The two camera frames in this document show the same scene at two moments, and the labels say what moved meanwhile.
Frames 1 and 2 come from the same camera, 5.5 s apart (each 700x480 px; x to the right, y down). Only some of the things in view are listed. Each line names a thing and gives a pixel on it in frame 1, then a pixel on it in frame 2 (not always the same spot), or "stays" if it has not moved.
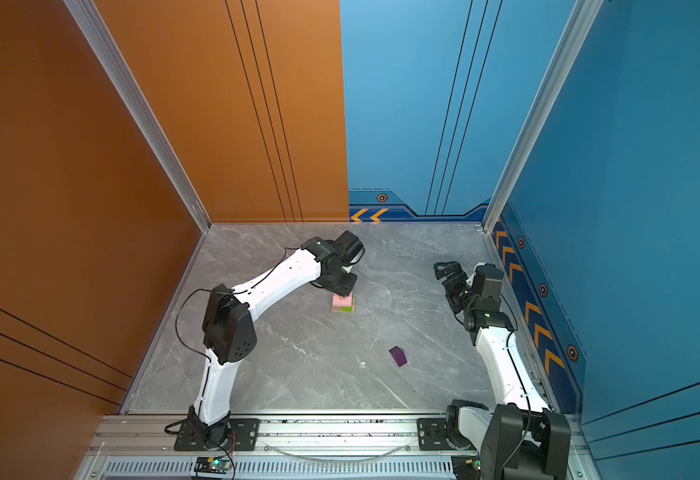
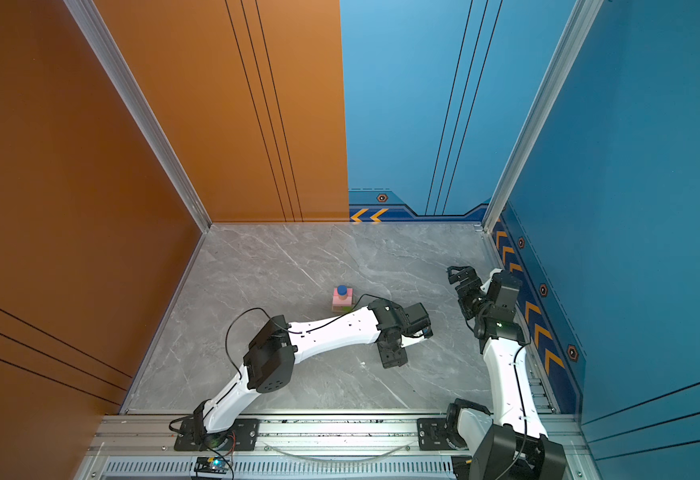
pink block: [342, 301] stays
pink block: [337, 302] stays
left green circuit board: [213, 464] stays
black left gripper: [347, 288] → [398, 359]
